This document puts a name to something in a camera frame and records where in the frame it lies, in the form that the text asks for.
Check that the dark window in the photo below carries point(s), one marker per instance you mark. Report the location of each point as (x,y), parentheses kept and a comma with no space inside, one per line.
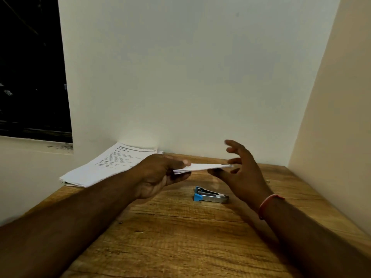
(32,69)

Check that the person's left forearm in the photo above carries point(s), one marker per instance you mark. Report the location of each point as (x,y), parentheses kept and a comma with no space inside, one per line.
(63,225)

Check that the person's left thumb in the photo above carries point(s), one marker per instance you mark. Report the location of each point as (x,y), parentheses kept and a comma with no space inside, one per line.
(176,163)

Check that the person's right thumb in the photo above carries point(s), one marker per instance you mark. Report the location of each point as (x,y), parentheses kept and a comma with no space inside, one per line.
(221,173)

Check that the person's right forearm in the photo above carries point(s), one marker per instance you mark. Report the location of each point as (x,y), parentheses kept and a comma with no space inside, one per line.
(313,240)

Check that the person's right hand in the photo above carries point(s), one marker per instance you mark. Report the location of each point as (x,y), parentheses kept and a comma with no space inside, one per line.
(246,179)

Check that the person's left hand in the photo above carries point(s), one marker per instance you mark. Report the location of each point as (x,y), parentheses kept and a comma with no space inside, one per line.
(152,176)

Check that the red thread wristband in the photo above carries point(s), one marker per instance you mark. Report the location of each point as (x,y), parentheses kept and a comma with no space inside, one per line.
(268,204)

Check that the blue and silver stapler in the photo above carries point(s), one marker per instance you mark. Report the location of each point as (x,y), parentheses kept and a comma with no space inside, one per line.
(210,195)

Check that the stack of printed papers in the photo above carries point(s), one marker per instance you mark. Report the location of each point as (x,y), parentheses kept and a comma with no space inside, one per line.
(107,166)

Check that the white paper sheets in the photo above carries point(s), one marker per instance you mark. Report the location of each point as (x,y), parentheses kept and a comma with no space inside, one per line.
(200,167)

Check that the person's right middle finger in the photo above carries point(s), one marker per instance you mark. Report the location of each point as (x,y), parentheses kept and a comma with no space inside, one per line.
(233,150)

